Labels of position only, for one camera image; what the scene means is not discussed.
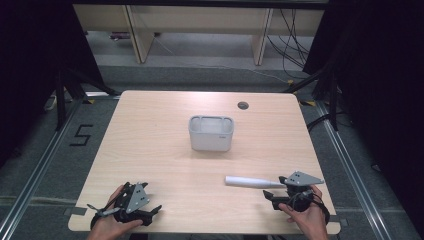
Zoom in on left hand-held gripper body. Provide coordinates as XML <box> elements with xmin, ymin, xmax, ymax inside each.
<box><xmin>113</xmin><ymin>181</ymin><xmax>155</xmax><ymax>228</ymax></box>

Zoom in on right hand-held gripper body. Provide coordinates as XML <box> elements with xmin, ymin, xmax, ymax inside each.
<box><xmin>284</xmin><ymin>170</ymin><xmax>326</xmax><ymax>213</ymax></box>

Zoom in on white cylindrical tube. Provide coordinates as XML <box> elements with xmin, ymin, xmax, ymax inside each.
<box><xmin>224</xmin><ymin>175</ymin><xmax>287</xmax><ymax>190</ymax></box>

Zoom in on grey plastic holder box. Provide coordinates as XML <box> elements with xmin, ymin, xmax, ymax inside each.
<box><xmin>188</xmin><ymin>114</ymin><xmax>235</xmax><ymax>153</ymax></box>

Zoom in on person's left hand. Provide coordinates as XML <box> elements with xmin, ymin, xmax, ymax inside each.
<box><xmin>86</xmin><ymin>184</ymin><xmax>144</xmax><ymax>240</ymax></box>

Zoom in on person's right hand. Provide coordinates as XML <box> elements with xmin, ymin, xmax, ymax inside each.
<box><xmin>278</xmin><ymin>185</ymin><xmax>331</xmax><ymax>240</ymax></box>

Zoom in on black metal stand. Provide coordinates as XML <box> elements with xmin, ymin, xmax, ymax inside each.
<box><xmin>282</xmin><ymin>62</ymin><xmax>342</xmax><ymax>132</ymax></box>
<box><xmin>54</xmin><ymin>67</ymin><xmax>122</xmax><ymax>132</ymax></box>

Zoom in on black curtain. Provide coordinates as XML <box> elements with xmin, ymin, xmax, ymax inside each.
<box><xmin>302</xmin><ymin>0</ymin><xmax>424</xmax><ymax>231</ymax></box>
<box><xmin>0</xmin><ymin>0</ymin><xmax>105</xmax><ymax>168</ymax></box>

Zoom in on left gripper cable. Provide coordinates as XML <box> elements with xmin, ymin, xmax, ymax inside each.
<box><xmin>86</xmin><ymin>203</ymin><xmax>121</xmax><ymax>218</ymax></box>

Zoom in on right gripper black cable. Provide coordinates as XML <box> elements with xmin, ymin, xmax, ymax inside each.
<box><xmin>289</xmin><ymin>190</ymin><xmax>331</xmax><ymax>225</ymax></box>

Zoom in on metal floor rail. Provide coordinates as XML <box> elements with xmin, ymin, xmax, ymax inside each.
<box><xmin>314</xmin><ymin>99</ymin><xmax>395</xmax><ymax>240</ymax></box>
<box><xmin>0</xmin><ymin>95</ymin><xmax>85</xmax><ymax>240</ymax></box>

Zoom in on black floor cable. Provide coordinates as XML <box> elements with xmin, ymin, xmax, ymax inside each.
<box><xmin>305</xmin><ymin>112</ymin><xmax>335</xmax><ymax>132</ymax></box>

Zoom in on black hanging cables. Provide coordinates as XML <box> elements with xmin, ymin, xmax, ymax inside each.
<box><xmin>265</xmin><ymin>8</ymin><xmax>312</xmax><ymax>80</ymax></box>

